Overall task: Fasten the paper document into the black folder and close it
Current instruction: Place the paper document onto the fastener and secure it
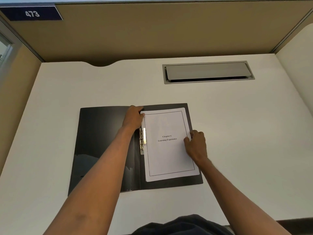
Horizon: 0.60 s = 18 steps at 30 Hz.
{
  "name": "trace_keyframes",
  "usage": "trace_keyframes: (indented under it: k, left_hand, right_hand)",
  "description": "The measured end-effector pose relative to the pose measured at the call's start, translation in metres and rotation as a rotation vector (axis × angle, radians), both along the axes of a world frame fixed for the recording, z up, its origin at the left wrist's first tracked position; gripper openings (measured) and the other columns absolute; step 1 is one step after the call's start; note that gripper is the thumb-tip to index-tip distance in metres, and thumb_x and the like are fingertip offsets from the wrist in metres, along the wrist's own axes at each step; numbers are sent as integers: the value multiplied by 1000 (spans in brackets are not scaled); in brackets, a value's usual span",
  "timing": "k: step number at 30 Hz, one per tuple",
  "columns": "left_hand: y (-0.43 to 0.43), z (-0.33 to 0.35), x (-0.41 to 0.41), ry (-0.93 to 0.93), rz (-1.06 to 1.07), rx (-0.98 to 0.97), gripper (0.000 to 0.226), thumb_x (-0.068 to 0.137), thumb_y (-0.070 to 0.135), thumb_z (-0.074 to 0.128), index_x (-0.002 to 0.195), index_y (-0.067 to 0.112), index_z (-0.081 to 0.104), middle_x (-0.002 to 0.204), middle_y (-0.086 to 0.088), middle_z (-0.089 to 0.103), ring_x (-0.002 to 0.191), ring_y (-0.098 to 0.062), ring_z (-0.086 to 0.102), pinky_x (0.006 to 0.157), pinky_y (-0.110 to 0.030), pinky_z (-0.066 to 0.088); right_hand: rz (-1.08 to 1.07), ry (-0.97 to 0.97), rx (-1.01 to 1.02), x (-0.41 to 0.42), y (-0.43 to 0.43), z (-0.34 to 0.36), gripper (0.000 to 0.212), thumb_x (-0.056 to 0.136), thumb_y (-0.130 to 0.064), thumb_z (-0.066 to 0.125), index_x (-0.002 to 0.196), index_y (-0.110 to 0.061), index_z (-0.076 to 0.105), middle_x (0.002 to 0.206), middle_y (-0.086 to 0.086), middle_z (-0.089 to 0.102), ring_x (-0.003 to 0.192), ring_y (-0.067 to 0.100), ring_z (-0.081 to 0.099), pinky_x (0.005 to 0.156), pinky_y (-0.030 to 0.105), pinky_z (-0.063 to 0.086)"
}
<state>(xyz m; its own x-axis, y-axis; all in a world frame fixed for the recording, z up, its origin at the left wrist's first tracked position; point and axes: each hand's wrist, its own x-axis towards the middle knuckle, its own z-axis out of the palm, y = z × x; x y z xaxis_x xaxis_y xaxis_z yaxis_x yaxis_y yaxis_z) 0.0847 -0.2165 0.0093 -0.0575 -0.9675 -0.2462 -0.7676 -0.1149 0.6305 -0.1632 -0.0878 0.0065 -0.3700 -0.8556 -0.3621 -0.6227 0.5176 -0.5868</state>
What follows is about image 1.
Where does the tan desk partition panel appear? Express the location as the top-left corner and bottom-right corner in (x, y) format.
(0, 2), (313, 67)
(0, 44), (42, 175)

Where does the person's left forearm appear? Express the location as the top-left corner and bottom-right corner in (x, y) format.
(43, 127), (140, 235)

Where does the person's left hand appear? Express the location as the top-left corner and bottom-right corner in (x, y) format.
(121, 105), (146, 133)

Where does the metal folder clip mechanism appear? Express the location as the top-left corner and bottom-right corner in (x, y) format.
(139, 126), (147, 155)

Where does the black open file folder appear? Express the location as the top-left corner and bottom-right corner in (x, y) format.
(68, 103), (204, 196)

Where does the grey desk cable cover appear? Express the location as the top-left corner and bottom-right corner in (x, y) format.
(162, 61), (255, 85)

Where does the person's right hand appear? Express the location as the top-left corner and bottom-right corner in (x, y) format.
(183, 130), (208, 165)

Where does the person's right forearm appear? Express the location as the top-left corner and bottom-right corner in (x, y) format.
(194, 158), (292, 235)

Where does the dark blue number sign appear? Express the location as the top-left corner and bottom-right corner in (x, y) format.
(0, 5), (63, 21)

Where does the person's dark blue clothing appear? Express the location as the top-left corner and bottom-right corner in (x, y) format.
(132, 214), (236, 235)

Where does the stack of white printed paper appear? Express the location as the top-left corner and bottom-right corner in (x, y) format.
(140, 108), (200, 182)

